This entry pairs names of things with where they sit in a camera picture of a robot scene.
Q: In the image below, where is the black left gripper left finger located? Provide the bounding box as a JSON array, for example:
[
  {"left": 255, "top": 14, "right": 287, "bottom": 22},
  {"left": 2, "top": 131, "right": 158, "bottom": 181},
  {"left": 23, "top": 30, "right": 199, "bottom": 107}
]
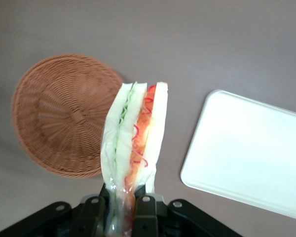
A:
[{"left": 79, "top": 182, "right": 112, "bottom": 237}]

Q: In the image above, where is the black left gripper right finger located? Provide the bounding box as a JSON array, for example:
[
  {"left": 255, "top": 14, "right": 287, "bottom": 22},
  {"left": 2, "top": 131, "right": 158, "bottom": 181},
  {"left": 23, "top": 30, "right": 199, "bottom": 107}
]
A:
[{"left": 133, "top": 184, "right": 159, "bottom": 237}]

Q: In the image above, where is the triangle sandwich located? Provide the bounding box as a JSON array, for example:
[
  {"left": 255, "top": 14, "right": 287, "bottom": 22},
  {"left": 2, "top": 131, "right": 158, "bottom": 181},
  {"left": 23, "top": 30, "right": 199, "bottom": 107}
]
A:
[{"left": 100, "top": 81, "right": 170, "bottom": 237}]

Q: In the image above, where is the round brown wicker basket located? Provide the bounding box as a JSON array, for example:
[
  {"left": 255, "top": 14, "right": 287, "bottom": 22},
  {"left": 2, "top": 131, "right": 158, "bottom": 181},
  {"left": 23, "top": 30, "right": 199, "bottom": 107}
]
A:
[{"left": 11, "top": 53, "right": 125, "bottom": 178}]

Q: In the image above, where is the white rectangular plastic tray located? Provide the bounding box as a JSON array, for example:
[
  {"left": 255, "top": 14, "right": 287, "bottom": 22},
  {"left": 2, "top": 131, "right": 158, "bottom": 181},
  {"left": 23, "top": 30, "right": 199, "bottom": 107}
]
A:
[{"left": 180, "top": 89, "right": 296, "bottom": 220}]

